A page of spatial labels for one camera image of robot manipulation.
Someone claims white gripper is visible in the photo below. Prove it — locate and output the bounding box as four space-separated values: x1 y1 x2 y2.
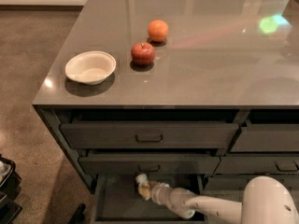
138 181 171 204

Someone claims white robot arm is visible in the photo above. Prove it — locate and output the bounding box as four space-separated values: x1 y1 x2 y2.
135 174 299 224

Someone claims open bottom left drawer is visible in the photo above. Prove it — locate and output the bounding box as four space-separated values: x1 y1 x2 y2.
91 175 208 224

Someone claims middle left drawer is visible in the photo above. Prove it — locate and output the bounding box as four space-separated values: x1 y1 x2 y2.
78 153 220 175

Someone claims middle right drawer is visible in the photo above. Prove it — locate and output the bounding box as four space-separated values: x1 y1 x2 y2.
215 156 299 175

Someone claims top left drawer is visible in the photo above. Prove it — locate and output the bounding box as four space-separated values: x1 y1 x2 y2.
60 121 239 148

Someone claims dark grey counter cabinet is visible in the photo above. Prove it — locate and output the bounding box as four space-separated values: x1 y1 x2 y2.
32 0 299 194

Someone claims top right drawer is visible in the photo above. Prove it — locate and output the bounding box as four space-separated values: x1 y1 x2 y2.
231 121 299 152

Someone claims black object on floor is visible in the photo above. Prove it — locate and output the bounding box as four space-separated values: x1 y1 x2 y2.
68 203 86 224

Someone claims red apple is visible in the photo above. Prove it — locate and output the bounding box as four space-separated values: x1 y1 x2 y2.
131 43 155 66

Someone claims white bowl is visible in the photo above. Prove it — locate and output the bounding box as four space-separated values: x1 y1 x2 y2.
65 51 116 85

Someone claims black tray rack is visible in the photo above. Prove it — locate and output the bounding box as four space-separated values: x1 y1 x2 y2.
0 157 22 224

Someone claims orange fruit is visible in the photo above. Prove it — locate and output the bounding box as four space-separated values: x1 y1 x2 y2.
148 20 168 42

